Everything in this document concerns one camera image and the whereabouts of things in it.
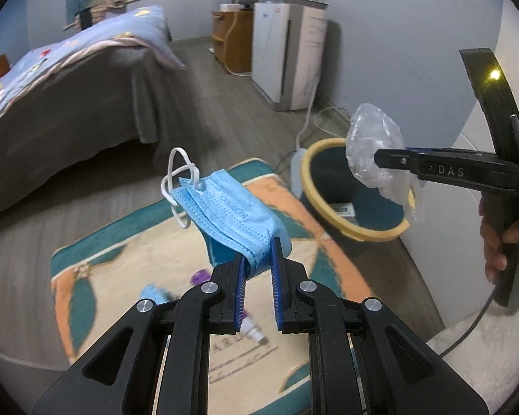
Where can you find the blue face mask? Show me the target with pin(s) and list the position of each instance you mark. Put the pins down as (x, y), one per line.
(229, 212)

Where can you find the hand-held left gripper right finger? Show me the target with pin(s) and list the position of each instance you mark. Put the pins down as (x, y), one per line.
(277, 285)

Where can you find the small white carton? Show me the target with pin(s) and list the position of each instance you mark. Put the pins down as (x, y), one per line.
(344, 212)

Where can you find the white fluffy cushion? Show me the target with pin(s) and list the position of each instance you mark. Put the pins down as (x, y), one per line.
(480, 363)

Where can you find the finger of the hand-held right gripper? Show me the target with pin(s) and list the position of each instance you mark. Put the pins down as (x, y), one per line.
(393, 160)

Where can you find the person's right hand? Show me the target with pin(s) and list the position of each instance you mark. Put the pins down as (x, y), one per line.
(493, 242)

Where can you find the white air purifier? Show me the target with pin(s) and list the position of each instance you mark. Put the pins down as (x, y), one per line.
(277, 52)

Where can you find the teal bin with beige rim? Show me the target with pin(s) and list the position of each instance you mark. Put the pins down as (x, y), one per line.
(328, 173)

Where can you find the white and purple tube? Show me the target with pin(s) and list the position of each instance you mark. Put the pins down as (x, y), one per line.
(254, 328)

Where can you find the light blue printed quilt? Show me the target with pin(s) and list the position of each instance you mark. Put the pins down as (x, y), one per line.
(47, 65)

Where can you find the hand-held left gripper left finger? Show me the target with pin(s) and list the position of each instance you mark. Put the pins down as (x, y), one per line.
(241, 285)

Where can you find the plaid cloth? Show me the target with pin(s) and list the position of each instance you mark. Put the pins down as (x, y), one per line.
(101, 4)

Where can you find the clear plastic bag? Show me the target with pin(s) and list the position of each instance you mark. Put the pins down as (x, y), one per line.
(372, 138)

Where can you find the light blue wrapper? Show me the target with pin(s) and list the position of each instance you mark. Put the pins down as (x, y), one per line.
(155, 294)

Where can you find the purple wrapper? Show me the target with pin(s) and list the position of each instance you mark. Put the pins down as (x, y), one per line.
(200, 276)

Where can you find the grey bed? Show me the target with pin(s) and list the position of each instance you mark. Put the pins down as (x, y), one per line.
(69, 129)

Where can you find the white power strip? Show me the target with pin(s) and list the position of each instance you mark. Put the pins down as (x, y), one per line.
(297, 173)

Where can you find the teal and beige patterned rug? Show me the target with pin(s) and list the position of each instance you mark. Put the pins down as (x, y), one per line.
(112, 276)

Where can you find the wooden cabinet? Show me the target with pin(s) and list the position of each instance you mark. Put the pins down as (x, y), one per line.
(235, 39)

